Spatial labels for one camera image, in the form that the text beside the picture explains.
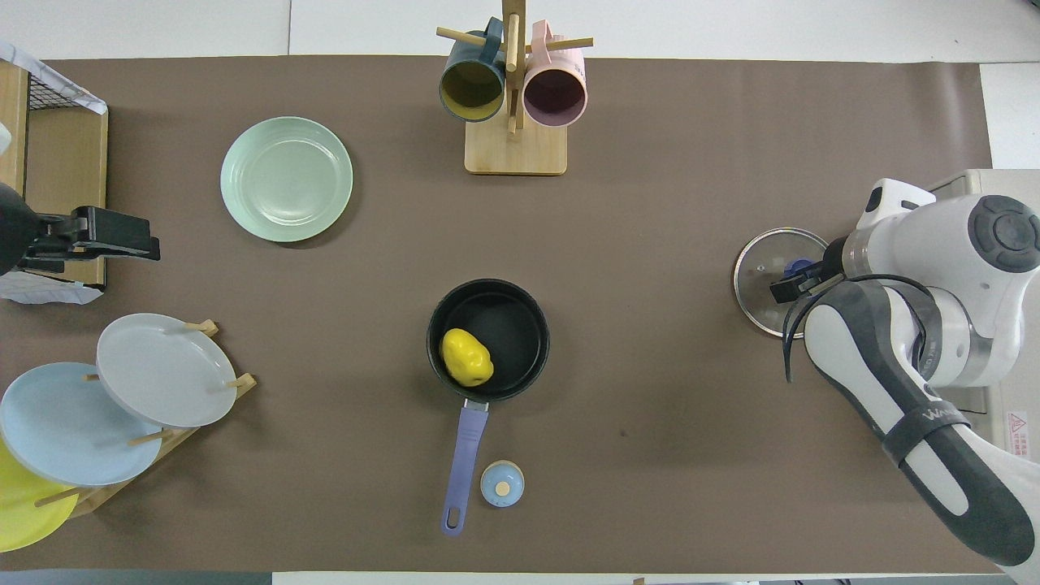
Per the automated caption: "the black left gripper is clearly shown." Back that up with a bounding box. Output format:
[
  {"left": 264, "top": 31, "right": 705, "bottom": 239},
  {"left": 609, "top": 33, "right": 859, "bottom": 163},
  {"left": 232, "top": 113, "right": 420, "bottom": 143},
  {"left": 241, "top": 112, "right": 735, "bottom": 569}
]
[{"left": 16, "top": 207, "right": 161, "bottom": 273}]

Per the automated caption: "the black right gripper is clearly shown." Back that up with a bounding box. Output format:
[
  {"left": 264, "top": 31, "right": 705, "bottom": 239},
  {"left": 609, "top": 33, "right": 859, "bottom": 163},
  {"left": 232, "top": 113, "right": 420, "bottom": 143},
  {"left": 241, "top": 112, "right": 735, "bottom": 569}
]
[{"left": 770, "top": 236, "right": 850, "bottom": 304}]

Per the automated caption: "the dark teal mug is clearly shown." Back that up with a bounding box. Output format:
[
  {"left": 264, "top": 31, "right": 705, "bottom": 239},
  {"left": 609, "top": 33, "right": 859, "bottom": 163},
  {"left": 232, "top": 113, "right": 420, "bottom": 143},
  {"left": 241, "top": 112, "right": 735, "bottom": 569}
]
[{"left": 439, "top": 18, "right": 507, "bottom": 124}]

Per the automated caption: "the green plate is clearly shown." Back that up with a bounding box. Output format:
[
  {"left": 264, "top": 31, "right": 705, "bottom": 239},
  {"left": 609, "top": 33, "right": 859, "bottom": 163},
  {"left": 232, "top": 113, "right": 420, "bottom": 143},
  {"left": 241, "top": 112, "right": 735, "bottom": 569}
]
[{"left": 219, "top": 116, "right": 354, "bottom": 244}]

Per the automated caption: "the yellow potato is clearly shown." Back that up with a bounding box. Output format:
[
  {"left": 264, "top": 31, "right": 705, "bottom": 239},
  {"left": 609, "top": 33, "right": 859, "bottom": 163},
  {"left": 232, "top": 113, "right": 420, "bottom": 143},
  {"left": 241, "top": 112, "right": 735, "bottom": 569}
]
[{"left": 440, "top": 328, "right": 495, "bottom": 388}]

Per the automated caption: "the pink mug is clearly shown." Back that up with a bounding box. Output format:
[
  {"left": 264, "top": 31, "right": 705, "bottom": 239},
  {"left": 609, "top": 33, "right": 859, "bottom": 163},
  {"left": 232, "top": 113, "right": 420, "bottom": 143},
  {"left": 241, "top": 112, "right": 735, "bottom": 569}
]
[{"left": 522, "top": 20, "right": 587, "bottom": 128}]

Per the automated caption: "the wooden mug tree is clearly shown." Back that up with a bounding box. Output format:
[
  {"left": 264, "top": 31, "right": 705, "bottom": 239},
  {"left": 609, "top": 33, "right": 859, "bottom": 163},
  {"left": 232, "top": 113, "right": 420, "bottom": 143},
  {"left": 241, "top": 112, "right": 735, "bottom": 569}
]
[{"left": 436, "top": 0, "right": 594, "bottom": 176}]

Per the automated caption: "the brown table mat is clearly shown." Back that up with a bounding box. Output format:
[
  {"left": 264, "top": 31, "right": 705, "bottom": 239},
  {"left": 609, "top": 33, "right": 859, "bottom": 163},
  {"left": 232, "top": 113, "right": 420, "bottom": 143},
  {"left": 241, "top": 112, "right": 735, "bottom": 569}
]
[{"left": 0, "top": 55, "right": 1037, "bottom": 574}]

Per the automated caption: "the grey plate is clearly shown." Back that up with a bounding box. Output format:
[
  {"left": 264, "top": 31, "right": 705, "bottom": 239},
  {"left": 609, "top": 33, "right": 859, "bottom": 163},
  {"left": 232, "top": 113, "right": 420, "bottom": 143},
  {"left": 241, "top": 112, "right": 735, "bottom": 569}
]
[{"left": 96, "top": 313, "right": 239, "bottom": 429}]

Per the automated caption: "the beige toaster oven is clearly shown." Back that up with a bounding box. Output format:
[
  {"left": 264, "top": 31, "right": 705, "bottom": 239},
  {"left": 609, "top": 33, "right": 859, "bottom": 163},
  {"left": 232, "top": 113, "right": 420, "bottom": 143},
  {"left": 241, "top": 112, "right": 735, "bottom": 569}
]
[{"left": 926, "top": 168, "right": 1040, "bottom": 472}]

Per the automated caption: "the light blue plate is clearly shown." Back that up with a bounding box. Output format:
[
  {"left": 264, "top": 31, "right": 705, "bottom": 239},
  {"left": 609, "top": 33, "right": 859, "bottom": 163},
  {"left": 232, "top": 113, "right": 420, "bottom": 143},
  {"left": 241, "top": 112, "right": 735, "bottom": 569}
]
[{"left": 0, "top": 362, "right": 163, "bottom": 488}]

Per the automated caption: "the black wire basket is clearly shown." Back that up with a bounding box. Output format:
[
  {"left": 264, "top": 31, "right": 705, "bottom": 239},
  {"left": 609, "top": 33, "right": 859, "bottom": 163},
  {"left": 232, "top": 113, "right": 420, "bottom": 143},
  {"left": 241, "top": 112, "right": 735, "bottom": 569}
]
[{"left": 27, "top": 67, "right": 92, "bottom": 112}]

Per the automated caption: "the wooden plate rack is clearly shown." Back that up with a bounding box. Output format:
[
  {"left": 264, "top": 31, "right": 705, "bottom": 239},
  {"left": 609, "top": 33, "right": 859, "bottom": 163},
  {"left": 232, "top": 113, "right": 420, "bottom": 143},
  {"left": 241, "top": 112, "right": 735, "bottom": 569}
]
[{"left": 32, "top": 319, "right": 258, "bottom": 519}]

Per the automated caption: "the yellow plate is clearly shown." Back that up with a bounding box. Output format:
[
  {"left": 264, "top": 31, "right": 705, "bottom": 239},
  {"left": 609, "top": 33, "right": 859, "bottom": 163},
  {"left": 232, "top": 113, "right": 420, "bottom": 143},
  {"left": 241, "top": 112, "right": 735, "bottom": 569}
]
[{"left": 0, "top": 439, "right": 80, "bottom": 553}]

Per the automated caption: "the wooden cutting board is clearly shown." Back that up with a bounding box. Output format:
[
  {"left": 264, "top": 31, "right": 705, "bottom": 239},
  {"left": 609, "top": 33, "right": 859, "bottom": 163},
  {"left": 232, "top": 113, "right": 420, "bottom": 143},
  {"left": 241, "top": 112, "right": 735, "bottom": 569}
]
[
  {"left": 0, "top": 61, "right": 30, "bottom": 188},
  {"left": 24, "top": 106, "right": 109, "bottom": 289}
]

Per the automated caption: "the glass lid blue knob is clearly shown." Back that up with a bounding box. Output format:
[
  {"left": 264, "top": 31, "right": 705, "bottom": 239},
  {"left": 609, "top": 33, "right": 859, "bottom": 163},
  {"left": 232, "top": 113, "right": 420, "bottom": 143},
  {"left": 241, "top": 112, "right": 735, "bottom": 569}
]
[{"left": 734, "top": 227, "right": 831, "bottom": 339}]

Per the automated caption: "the black pot purple handle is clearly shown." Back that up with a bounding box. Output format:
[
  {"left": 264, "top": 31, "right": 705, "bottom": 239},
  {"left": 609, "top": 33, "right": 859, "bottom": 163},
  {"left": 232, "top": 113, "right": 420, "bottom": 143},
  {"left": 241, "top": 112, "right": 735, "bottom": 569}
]
[{"left": 427, "top": 279, "right": 551, "bottom": 537}]

